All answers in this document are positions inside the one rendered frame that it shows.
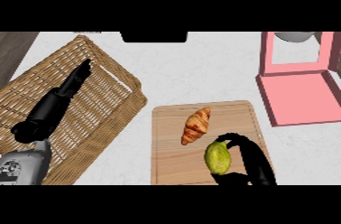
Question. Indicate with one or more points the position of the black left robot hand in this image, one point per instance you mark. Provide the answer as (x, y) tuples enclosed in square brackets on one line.
[(50, 108)]

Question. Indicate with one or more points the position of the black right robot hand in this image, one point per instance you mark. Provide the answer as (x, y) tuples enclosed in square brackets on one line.
[(258, 161)]

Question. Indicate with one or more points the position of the green pear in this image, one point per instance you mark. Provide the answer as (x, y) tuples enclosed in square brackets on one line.
[(218, 158)]

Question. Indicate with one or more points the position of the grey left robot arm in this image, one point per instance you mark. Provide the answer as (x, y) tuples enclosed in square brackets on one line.
[(25, 167)]

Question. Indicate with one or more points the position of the pale wooden cutting board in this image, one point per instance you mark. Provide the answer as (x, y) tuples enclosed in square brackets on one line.
[(191, 152)]

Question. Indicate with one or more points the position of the pink open box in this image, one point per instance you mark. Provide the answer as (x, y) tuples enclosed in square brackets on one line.
[(301, 95)]

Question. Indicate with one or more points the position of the wicker basket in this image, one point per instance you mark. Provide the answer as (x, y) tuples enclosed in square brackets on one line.
[(90, 113)]

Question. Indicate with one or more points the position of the brown croissant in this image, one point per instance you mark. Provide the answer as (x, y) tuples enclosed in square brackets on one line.
[(197, 125)]

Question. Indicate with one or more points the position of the dark wooden panel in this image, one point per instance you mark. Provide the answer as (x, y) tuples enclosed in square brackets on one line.
[(13, 53)]

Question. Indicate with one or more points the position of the black appliance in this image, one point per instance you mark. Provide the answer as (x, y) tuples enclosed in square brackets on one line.
[(154, 36)]

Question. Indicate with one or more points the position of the grey bowl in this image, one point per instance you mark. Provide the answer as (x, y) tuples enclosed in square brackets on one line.
[(295, 36)]

